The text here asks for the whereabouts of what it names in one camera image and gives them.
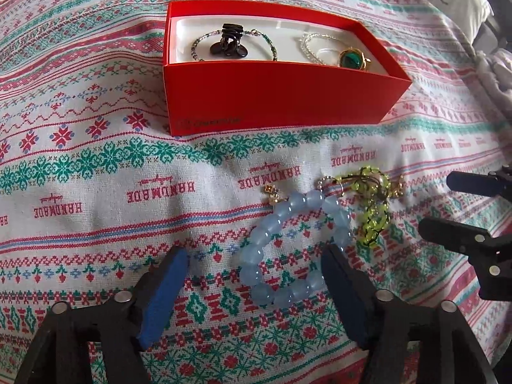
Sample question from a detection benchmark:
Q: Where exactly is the small gold flower earring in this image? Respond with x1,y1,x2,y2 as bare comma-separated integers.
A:
263,184,285,205

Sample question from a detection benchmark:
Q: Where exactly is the green gem gold ring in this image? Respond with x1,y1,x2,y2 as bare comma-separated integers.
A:
338,47,372,72

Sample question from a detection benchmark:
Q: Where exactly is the thin blue-green bead bracelet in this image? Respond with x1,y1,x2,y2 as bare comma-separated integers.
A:
190,27,279,63

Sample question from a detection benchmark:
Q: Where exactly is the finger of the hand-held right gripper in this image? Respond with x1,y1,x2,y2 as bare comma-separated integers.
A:
418,217,512,301
446,169,512,197

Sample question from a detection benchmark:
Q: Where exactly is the clear crystal bead bracelet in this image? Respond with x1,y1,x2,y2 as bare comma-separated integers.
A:
299,33,341,65

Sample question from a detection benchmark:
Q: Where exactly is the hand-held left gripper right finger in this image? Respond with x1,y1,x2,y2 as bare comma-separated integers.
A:
321,243,493,384

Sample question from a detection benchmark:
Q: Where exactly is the blue bead bracelet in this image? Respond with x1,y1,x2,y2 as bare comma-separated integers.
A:
239,190,353,305

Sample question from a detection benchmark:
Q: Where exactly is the red cardboard box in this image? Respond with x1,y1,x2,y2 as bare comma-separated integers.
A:
162,0,412,137

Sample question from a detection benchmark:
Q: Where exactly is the patterned knit-print blanket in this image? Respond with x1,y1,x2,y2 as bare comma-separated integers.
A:
0,0,512,384

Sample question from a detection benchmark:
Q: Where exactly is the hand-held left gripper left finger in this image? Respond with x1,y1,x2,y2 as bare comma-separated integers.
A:
16,246,190,384

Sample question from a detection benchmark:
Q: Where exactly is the green bead bracelet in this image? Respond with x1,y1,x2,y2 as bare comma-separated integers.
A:
335,167,393,251

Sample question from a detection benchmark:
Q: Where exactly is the gold pearl hoop earring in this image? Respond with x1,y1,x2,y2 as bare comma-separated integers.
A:
318,175,347,197

